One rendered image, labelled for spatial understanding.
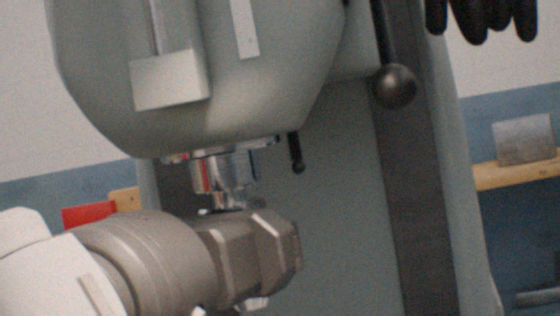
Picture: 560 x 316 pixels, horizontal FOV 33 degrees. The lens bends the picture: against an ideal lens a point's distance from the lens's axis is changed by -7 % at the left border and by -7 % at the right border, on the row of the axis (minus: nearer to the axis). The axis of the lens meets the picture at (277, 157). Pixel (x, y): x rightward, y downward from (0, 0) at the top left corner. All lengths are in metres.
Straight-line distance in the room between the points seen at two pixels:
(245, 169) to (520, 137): 3.74
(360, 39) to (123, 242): 0.32
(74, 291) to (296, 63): 0.21
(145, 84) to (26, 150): 4.72
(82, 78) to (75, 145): 4.55
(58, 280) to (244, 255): 0.16
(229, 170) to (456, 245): 0.45
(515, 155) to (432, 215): 3.35
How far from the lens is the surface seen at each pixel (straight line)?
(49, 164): 5.24
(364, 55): 0.79
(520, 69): 4.92
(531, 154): 4.39
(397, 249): 1.07
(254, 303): 0.70
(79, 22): 0.64
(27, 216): 0.51
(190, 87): 0.57
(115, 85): 0.62
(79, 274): 0.51
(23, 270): 0.49
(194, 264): 0.57
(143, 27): 0.58
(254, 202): 0.69
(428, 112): 1.05
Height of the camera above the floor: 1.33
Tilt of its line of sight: 3 degrees down
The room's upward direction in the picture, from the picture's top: 11 degrees counter-clockwise
